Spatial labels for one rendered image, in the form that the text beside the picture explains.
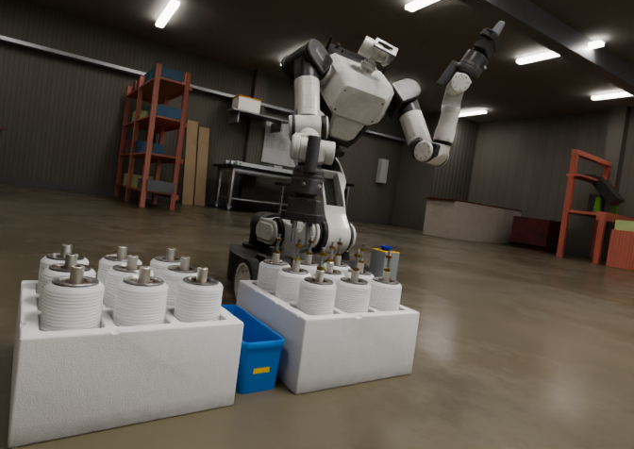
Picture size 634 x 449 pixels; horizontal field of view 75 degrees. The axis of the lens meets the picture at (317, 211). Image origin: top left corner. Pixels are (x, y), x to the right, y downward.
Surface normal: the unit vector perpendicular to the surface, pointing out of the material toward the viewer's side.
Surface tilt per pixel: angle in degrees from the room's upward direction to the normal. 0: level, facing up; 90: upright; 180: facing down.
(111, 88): 90
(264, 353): 92
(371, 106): 127
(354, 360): 90
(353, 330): 90
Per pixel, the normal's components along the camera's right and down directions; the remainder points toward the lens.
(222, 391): 0.57, 0.10
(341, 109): 0.22, 0.66
